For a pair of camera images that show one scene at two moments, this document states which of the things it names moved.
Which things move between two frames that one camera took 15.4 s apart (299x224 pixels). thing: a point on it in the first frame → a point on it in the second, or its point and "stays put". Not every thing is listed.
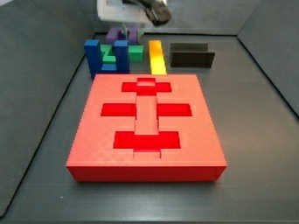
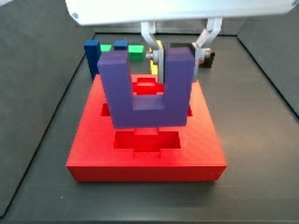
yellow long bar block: x=157 y=57 stays put
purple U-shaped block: x=115 y=34 → x=149 y=111
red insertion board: x=146 y=131 stays put
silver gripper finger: x=126 y=31 → x=155 y=54
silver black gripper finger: x=142 y=29 → x=201 y=44
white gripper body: x=121 y=10 → x=98 y=12
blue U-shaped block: x=93 y=52 stays put
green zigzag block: x=135 y=53 stays put
